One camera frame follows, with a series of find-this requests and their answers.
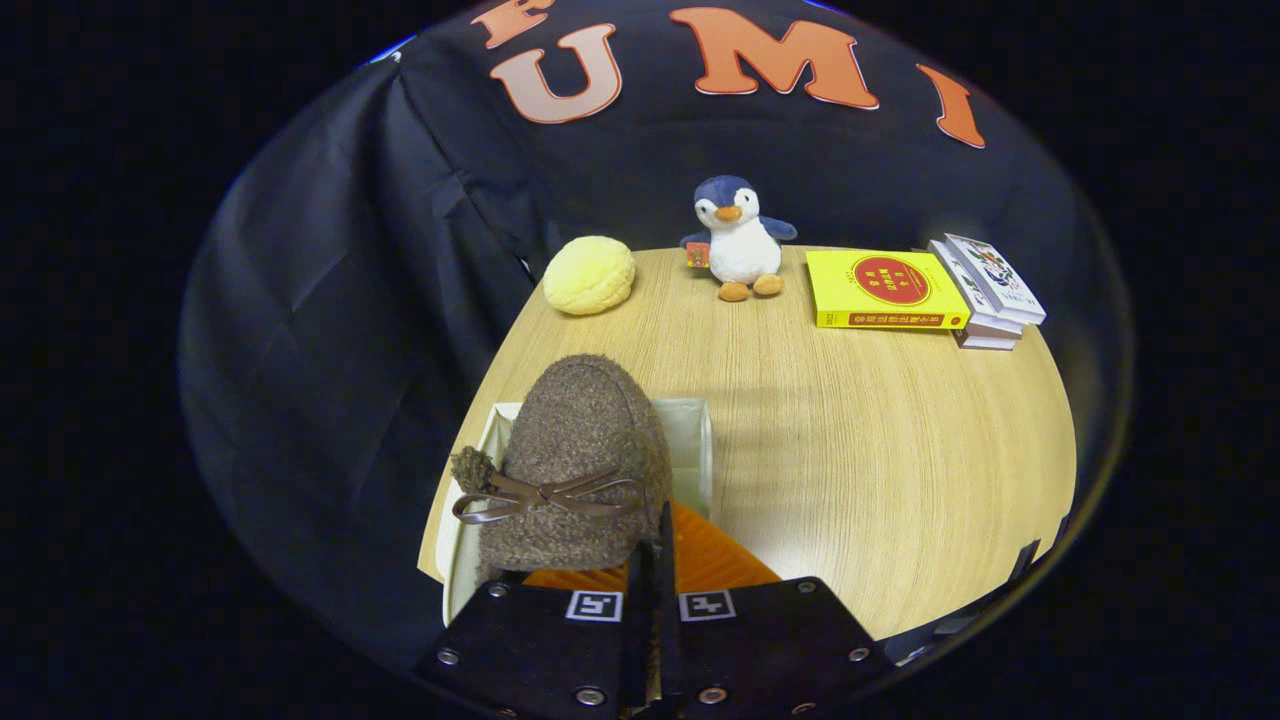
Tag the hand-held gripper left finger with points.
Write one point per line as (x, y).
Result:
(638, 640)

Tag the brown fuzzy shoe with bow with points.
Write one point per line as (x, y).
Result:
(580, 420)

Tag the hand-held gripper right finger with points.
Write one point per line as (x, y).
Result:
(667, 600)

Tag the white book with bird cover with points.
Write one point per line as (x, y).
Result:
(995, 275)

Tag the blue white penguin plush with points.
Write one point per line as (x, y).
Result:
(742, 245)

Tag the yellow plush bun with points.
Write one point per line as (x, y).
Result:
(590, 275)

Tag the cream fabric storage box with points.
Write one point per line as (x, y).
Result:
(690, 440)

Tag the yellow book with red circle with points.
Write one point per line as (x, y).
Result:
(885, 285)

